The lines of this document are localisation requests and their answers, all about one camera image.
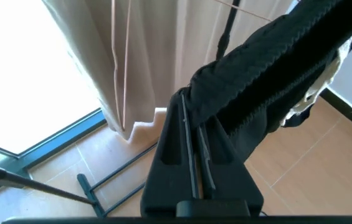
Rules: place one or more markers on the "beige curtain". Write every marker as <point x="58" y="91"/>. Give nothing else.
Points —
<point x="163" y="46"/>

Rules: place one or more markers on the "window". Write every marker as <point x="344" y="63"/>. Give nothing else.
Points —
<point x="23" y="62"/>

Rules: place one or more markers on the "black clothes rack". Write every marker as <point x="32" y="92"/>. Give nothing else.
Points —
<point x="225" y="34"/>

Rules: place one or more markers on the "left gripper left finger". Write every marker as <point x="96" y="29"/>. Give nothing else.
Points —
<point x="169" y="174"/>

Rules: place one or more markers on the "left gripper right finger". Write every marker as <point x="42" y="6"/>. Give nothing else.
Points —
<point x="228" y="180"/>

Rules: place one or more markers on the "black garment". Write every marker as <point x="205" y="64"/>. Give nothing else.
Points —
<point x="256" y="62"/>

